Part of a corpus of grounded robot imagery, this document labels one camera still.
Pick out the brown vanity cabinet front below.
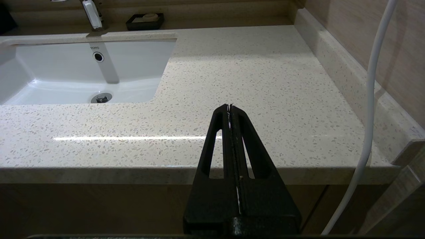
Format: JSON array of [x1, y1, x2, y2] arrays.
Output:
[[0, 183, 392, 239]]

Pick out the chrome faucet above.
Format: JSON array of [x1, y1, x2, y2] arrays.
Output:
[[81, 0, 108, 37]]

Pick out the black box with white lid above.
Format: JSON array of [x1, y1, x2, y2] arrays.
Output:
[[0, 3, 17, 34]]

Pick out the white sink basin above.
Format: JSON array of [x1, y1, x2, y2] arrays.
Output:
[[0, 32, 176, 105]]

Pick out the black soap dish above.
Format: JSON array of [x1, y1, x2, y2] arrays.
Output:
[[126, 13, 164, 31]]

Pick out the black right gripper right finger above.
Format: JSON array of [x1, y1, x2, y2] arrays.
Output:
[[231, 105, 301, 233]]

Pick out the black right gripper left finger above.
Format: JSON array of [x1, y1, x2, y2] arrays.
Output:
[[184, 104, 239, 233]]

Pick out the chrome sink drain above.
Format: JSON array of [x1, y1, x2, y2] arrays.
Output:
[[91, 93, 112, 104]]

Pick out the white cable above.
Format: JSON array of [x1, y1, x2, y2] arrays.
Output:
[[320, 0, 398, 235]]

